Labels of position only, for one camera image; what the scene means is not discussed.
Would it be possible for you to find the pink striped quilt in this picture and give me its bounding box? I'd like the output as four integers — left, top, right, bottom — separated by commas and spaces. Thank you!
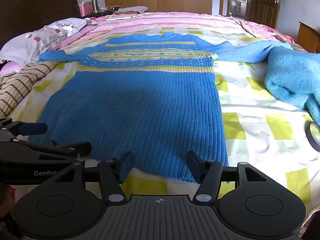
50, 11, 253, 53

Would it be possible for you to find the brown wooden door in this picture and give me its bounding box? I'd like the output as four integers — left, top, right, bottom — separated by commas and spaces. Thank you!
250, 0, 282, 29

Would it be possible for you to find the teal fuzzy cloth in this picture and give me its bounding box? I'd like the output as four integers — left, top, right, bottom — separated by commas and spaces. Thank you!
264, 45, 320, 125

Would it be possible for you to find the white flat book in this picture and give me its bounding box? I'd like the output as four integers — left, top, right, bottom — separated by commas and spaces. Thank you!
106, 15, 132, 21

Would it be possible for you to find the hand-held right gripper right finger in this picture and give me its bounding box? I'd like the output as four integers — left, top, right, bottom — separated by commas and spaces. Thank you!
186, 150, 269, 204

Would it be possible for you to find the brown patterned cloth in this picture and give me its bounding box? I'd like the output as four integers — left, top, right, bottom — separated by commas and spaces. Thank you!
275, 34, 309, 53

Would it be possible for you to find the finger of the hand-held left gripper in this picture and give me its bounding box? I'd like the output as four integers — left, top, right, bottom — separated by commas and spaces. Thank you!
11, 138, 92, 158
0, 117, 48, 143

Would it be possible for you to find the beige brown striped blanket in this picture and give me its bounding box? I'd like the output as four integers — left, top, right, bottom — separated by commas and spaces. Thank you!
0, 60, 60, 118

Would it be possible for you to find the white printed pillow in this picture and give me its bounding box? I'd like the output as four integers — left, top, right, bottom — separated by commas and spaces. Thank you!
0, 17, 98, 64

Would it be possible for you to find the yellow checked bedsheet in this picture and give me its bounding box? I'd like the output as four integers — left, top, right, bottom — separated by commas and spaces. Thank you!
10, 26, 320, 230

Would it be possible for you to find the pink plastic basket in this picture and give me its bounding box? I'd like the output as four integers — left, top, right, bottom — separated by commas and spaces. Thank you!
78, 2, 93, 16

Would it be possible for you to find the black tape roll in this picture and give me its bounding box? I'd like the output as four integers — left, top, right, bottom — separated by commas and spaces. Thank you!
305, 121, 320, 153

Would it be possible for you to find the dark wooden headboard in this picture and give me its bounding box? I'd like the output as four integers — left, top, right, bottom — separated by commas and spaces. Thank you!
0, 0, 82, 48

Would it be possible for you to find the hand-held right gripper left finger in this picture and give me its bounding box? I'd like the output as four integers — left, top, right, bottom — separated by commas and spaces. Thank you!
51, 151, 135, 205

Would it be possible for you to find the wooden cabinet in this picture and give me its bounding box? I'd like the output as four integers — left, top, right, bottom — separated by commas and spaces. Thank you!
296, 21, 320, 53

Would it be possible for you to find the pink pillow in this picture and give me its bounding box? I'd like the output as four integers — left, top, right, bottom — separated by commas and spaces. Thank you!
0, 61, 25, 77

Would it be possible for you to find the blue knit striped sweater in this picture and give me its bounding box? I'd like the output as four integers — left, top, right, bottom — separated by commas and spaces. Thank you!
27, 32, 292, 183

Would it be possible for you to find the grey folded cloth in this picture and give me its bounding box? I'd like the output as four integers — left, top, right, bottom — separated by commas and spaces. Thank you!
116, 6, 149, 15

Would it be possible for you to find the pink floral quilt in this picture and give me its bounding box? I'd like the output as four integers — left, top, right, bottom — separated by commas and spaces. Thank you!
237, 20, 294, 43

